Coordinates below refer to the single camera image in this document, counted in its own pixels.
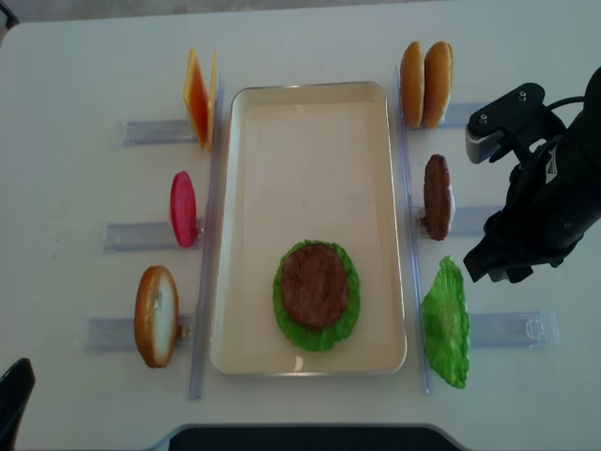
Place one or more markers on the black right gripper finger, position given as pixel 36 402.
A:
pixel 486 258

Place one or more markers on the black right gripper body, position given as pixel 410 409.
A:
pixel 545 215

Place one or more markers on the golden bun slice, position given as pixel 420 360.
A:
pixel 438 73
pixel 412 84

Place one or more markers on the clear plastic rack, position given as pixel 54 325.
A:
pixel 501 317
pixel 106 335

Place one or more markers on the brown meat patty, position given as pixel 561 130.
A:
pixel 438 199
pixel 314 286

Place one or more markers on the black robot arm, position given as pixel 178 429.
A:
pixel 529 124

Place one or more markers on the clear plastic rack left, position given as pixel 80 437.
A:
pixel 106 335

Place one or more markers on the bread slice with white face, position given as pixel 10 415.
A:
pixel 156 316

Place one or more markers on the red tomato slice upright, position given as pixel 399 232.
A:
pixel 183 209

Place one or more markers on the golden bun slice left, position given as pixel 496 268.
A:
pixel 412 84

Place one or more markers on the cream rectangular tray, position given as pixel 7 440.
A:
pixel 307 163

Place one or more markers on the golden bun slice right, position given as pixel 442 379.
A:
pixel 438 73

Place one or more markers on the green lettuce leaf upright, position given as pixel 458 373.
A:
pixel 446 323

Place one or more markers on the orange cheese slice left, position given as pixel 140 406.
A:
pixel 196 98

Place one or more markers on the clear plastic rack right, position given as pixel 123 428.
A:
pixel 501 317

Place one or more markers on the black chair back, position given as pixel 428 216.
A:
pixel 16 386

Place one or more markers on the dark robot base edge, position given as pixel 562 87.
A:
pixel 310 438

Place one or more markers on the yellow cheese slice right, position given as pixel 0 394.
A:
pixel 212 95

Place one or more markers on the green lettuce leaf on tray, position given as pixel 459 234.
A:
pixel 324 339

